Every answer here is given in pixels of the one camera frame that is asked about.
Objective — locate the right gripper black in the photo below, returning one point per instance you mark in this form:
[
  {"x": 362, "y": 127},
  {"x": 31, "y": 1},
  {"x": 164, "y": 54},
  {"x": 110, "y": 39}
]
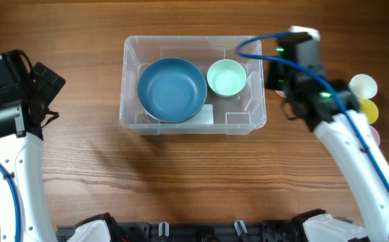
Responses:
[{"x": 269, "y": 78}]

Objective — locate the cream cup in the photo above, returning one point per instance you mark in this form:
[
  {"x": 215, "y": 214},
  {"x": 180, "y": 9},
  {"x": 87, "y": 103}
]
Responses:
[{"x": 363, "y": 86}]

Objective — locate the clear plastic storage bin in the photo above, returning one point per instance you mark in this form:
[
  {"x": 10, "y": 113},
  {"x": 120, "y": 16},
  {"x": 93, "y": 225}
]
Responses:
[{"x": 238, "y": 115}]

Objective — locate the pink cup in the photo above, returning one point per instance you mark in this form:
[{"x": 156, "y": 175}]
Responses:
[{"x": 375, "y": 135}]

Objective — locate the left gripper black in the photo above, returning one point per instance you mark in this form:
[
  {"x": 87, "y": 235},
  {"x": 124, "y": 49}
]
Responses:
[{"x": 50, "y": 81}]

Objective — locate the yellow cup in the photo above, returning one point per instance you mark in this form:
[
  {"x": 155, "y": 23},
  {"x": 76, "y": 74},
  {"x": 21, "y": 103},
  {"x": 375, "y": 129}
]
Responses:
[{"x": 369, "y": 108}]

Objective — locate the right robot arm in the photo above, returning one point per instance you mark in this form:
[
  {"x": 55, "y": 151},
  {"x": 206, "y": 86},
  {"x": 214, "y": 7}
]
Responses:
[{"x": 333, "y": 114}]

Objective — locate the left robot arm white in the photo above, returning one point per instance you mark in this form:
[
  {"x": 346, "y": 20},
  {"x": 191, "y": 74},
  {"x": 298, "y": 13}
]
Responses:
[{"x": 24, "y": 214}]

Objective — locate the dark blue bowl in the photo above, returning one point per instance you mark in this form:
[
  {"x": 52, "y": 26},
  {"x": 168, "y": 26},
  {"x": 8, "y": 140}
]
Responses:
[{"x": 172, "y": 90}]

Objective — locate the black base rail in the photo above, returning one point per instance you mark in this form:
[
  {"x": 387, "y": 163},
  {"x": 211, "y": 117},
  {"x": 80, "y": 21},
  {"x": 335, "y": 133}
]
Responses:
[{"x": 265, "y": 231}]

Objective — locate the white pink small bowl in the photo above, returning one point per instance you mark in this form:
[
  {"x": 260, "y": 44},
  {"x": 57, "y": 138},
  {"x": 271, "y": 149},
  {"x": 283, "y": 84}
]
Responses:
[{"x": 281, "y": 94}]

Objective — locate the mint green small bowl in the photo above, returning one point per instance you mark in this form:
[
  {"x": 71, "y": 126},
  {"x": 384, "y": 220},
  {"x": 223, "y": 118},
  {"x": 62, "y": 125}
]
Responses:
[{"x": 226, "y": 77}]

